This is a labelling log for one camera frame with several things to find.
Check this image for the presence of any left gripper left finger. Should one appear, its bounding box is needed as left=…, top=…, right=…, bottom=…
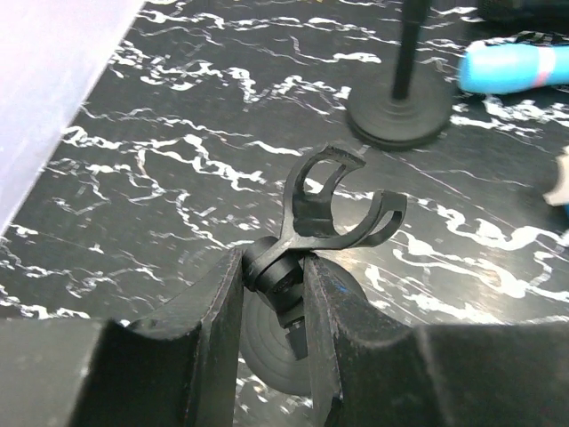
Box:
left=1, top=249, right=243, bottom=426

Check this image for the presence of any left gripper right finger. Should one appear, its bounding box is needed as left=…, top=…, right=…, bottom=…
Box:
left=304, top=255, right=568, bottom=426

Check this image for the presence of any round base stand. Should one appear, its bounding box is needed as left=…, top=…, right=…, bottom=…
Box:
left=240, top=145, right=407, bottom=397
left=345, top=0, right=454, bottom=150

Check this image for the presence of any cyan toy microphone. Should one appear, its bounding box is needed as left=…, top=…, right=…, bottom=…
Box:
left=457, top=41, right=568, bottom=94

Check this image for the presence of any blue white block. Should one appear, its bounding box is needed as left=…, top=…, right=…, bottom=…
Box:
left=543, top=146, right=569, bottom=206

